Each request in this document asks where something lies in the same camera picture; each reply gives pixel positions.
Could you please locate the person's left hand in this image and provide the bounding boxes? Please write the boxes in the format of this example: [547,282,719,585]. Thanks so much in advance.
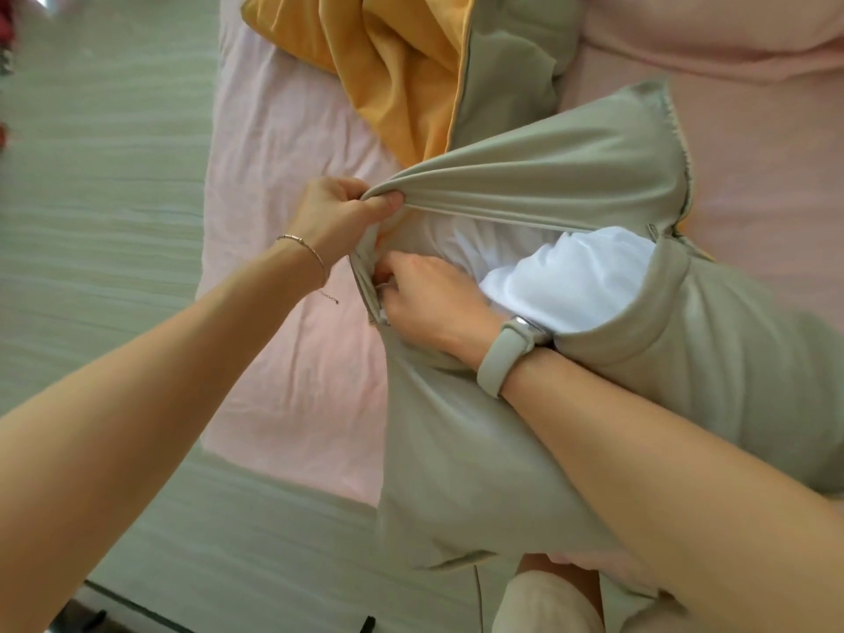
[284,176,404,287]

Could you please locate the person's right hand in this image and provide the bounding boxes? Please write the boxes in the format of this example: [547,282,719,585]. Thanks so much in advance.
[372,250,509,371]

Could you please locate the pink bed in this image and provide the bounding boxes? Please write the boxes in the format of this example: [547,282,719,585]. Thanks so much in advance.
[197,0,844,594]

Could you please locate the white pillow insert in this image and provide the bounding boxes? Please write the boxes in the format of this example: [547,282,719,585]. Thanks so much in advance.
[379,214,658,337]

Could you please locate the grey and orange pillowcase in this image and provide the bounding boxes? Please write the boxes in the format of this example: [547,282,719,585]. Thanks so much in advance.
[349,78,844,574]
[240,0,585,169]

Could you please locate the person's left forearm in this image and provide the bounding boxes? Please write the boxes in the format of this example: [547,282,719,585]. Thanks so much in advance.
[0,240,328,633]

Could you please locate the person's right forearm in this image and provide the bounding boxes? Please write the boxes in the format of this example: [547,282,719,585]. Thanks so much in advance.
[500,348,844,633]

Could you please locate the person's left leg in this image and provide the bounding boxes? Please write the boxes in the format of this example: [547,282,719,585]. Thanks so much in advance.
[513,553,605,621]

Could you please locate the person's white shorts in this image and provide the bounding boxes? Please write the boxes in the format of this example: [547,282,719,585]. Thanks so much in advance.
[491,571,694,633]

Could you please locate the white smartwatch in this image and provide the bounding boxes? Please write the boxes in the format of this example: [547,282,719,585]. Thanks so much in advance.
[476,316,554,398]

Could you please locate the pink ruffled duvet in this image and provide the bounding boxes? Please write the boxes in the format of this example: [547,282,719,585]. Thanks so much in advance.
[573,0,844,84]

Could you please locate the thin gold bracelet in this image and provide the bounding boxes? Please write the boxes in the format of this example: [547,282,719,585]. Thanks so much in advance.
[275,234,341,305]

